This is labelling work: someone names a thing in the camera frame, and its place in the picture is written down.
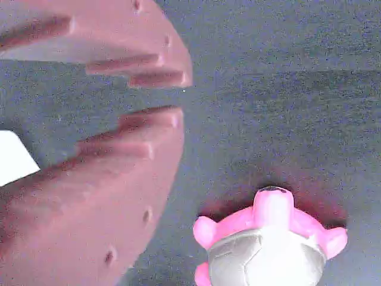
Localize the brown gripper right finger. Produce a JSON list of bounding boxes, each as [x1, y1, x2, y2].
[[0, 0, 194, 88]]

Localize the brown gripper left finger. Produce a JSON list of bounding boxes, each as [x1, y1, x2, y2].
[[0, 105, 185, 286]]

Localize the red plastic object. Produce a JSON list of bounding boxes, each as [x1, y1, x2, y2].
[[192, 185, 348, 286]]

